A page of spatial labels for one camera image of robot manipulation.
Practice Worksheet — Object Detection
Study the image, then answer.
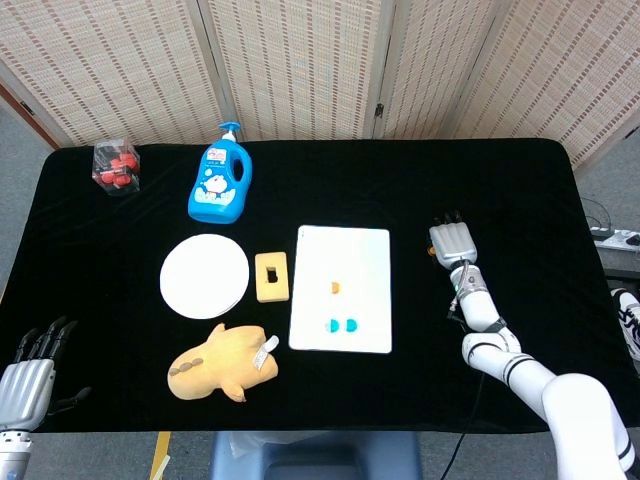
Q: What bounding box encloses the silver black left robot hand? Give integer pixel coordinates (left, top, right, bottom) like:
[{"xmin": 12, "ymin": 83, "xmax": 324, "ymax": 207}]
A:
[{"xmin": 0, "ymin": 315, "xmax": 93, "ymax": 432}]

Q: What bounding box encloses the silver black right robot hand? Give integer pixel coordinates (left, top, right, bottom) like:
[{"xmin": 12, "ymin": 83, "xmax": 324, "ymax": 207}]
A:
[{"xmin": 427, "ymin": 210, "xmax": 480, "ymax": 271}]

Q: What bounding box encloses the white magnetic board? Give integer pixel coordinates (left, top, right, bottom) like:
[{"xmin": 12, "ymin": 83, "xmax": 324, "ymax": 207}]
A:
[{"xmin": 288, "ymin": 224, "xmax": 393, "ymax": 355}]

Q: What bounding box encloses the white paper plate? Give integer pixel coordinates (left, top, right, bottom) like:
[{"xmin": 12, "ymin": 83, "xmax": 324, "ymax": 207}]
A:
[{"xmin": 159, "ymin": 233, "xmax": 250, "ymax": 320}]

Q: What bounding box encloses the black tablecloth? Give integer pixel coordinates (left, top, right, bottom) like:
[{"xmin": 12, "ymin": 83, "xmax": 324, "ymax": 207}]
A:
[{"xmin": 0, "ymin": 138, "xmax": 635, "ymax": 434}]

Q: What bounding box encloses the white power strip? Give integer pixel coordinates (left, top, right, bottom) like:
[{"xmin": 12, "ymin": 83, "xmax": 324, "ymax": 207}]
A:
[{"xmin": 590, "ymin": 227, "xmax": 640, "ymax": 252}]

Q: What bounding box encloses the woven folding screen panel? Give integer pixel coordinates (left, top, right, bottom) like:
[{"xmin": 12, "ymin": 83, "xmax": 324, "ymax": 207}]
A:
[
  {"xmin": 372, "ymin": 0, "xmax": 509, "ymax": 141},
  {"xmin": 452, "ymin": 0, "xmax": 640, "ymax": 171},
  {"xmin": 197, "ymin": 0, "xmax": 399, "ymax": 142},
  {"xmin": 0, "ymin": 0, "xmax": 236, "ymax": 149}
]

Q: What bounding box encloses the yellow sponge with hole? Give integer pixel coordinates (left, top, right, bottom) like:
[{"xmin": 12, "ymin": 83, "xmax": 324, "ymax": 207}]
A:
[{"xmin": 254, "ymin": 251, "xmax": 291, "ymax": 304}]

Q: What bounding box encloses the white black sneaker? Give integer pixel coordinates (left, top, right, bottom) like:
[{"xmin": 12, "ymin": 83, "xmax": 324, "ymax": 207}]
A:
[{"xmin": 609, "ymin": 287, "xmax": 640, "ymax": 374}]

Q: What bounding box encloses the yellow plush toy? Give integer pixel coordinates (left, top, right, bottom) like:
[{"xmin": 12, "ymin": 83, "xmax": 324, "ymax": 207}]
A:
[{"xmin": 166, "ymin": 322, "xmax": 280, "ymax": 404}]

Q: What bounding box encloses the blue detergent bottle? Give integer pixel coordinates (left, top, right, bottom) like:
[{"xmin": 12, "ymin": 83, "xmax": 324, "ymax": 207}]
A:
[{"xmin": 187, "ymin": 121, "xmax": 253, "ymax": 225}]

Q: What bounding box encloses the clear box with red caps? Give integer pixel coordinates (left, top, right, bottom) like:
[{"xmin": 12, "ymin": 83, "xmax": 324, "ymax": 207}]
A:
[{"xmin": 91, "ymin": 139, "xmax": 142, "ymax": 196}]

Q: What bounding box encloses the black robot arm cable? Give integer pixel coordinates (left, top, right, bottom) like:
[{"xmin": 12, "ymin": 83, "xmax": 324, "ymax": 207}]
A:
[{"xmin": 446, "ymin": 284, "xmax": 485, "ymax": 480}]

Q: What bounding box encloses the black power cord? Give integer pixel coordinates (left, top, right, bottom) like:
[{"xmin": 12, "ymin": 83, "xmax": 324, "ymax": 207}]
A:
[{"xmin": 582, "ymin": 197, "xmax": 614, "ymax": 234}]

